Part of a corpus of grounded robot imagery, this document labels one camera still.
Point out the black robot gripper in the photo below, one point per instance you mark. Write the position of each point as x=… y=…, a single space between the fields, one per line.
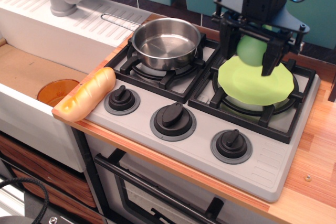
x=264 y=12

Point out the green toy pear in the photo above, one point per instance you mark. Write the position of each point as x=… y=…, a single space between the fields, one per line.
x=251 y=50

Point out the yellow toy bread loaf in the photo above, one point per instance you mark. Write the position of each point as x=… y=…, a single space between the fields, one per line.
x=88 y=95

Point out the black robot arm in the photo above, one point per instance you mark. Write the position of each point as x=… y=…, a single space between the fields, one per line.
x=258 y=31

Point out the light green plate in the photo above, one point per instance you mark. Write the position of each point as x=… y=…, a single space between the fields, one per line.
x=246 y=84

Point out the stainless steel pot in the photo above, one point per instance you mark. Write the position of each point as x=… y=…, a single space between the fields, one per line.
x=162 y=44

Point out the black right stove knob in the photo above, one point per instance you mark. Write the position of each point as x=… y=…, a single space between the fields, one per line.
x=231 y=147

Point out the black stove knob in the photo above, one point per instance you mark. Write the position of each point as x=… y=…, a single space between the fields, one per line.
x=121 y=101
x=231 y=147
x=173 y=123

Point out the black middle stove knob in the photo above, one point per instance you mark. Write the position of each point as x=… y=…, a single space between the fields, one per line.
x=173 y=123

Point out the grey toy stove top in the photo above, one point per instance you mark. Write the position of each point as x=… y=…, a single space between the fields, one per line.
x=262 y=175

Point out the black left stove knob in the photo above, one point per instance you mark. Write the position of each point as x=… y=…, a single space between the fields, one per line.
x=121 y=101

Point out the black right burner grate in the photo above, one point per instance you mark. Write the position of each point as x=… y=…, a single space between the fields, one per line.
x=277 y=121

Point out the black burner grate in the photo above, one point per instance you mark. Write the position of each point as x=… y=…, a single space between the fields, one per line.
x=277 y=121
x=177 y=85

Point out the black left burner grate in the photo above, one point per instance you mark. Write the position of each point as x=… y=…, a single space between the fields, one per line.
x=177 y=85

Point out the white toy sink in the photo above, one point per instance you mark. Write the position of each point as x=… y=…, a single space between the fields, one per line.
x=38 y=48

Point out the orange plastic cup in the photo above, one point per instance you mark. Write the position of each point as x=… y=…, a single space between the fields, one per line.
x=52 y=93

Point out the wooden drawer front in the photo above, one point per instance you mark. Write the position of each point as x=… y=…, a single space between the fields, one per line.
x=53 y=172

